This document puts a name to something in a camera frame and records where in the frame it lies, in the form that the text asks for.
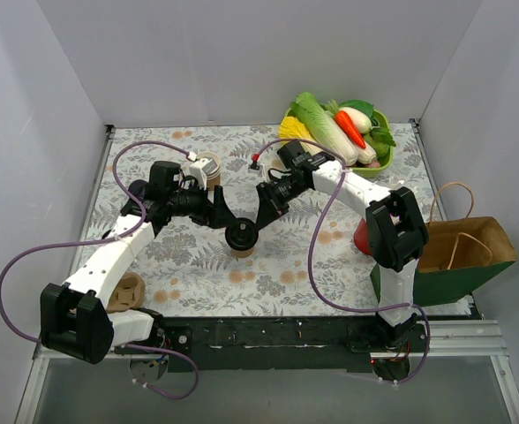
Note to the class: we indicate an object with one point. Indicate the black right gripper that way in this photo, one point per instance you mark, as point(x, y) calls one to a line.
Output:
point(267, 200)

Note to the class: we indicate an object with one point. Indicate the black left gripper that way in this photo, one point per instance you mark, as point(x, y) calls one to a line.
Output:
point(215, 206)

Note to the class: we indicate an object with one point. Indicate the black coffee cup lid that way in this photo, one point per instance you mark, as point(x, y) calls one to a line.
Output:
point(242, 235)

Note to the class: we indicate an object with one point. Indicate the brown paper coffee cup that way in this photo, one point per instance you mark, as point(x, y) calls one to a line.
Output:
point(239, 253)

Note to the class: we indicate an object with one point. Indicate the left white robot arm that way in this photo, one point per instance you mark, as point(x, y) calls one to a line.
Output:
point(76, 318)

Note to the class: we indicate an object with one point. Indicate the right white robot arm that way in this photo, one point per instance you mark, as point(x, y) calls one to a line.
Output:
point(396, 230)

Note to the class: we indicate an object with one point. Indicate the floral patterned table mat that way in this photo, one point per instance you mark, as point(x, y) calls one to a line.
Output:
point(304, 264)

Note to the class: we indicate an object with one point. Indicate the stack of paper cups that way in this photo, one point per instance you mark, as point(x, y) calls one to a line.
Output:
point(212, 169)

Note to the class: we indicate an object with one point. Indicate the purple eggplant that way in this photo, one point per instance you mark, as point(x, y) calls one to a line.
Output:
point(138, 189)

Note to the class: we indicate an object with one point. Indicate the yellow napa cabbage leaf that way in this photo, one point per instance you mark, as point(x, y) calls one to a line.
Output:
point(291, 128)

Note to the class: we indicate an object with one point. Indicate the red straw holder cup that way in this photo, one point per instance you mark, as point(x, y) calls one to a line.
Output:
point(361, 238)

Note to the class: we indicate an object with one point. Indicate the green napa cabbage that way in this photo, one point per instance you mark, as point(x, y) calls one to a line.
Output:
point(322, 127)

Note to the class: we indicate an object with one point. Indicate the small white cabbage stalk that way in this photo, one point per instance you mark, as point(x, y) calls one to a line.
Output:
point(366, 155)

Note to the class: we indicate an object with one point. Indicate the brown cardboard cup carrier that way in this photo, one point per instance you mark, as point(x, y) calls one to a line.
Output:
point(128, 294)

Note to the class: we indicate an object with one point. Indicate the orange carrot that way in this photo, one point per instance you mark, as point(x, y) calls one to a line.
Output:
point(344, 121)

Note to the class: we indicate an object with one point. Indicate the white radish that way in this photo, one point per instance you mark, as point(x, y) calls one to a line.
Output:
point(362, 122)

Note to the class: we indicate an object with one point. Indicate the green leafy bok choy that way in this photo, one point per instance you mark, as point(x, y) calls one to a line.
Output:
point(382, 140)

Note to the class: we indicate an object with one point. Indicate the dark green spinach leaf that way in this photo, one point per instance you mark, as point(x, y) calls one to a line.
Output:
point(360, 105)

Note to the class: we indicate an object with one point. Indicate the green plastic vegetable tray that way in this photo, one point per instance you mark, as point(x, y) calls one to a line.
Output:
point(378, 120)

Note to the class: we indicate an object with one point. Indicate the brown and green paper bag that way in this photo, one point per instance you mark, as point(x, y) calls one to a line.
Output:
point(461, 255)

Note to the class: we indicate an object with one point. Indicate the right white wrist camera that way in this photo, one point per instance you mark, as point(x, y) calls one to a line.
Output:
point(257, 167)

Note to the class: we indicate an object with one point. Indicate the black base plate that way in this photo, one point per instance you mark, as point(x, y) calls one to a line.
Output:
point(264, 343)

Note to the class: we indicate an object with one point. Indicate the aluminium frame rail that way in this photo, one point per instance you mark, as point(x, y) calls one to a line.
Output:
point(285, 370)

